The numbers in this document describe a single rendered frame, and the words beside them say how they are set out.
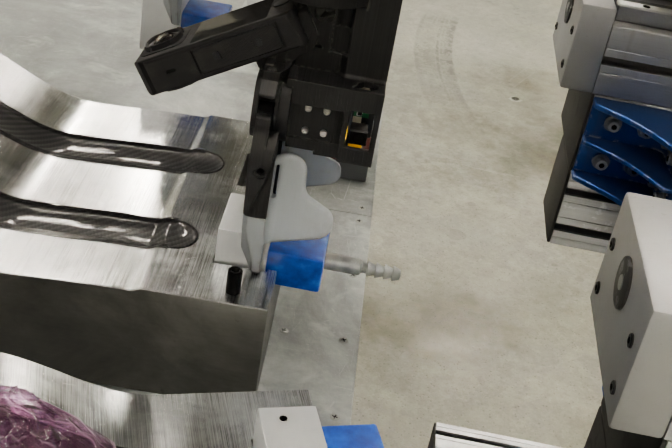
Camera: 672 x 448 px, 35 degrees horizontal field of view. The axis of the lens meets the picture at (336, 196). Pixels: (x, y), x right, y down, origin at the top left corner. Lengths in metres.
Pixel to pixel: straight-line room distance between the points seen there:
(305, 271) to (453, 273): 1.66
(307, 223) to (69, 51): 0.60
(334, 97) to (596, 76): 0.47
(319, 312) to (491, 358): 1.34
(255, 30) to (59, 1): 0.74
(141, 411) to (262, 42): 0.24
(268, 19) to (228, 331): 0.21
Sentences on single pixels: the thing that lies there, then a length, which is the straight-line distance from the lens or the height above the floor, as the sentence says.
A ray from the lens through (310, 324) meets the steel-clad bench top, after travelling 0.85.
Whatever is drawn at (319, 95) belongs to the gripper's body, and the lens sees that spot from 0.66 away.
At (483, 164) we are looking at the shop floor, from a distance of 2.86.
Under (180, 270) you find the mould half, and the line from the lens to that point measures 0.73.
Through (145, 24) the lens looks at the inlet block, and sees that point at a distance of 1.00.
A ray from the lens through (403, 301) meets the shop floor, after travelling 2.27.
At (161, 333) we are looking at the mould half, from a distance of 0.74.
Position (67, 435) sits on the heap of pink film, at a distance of 0.61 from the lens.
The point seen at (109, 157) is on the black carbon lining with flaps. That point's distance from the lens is 0.88.
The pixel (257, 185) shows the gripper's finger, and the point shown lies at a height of 0.97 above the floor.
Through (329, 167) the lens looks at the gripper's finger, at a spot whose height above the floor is 0.95.
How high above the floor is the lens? 1.32
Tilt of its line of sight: 31 degrees down
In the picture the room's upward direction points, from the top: 10 degrees clockwise
